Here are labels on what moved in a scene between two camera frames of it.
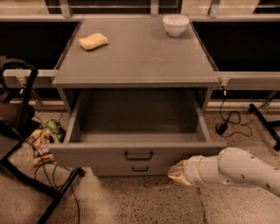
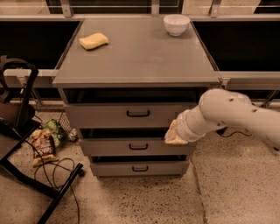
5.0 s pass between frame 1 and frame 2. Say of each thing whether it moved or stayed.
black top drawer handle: moved
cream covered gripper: moved
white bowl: stayed
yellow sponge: stayed
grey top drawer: moved
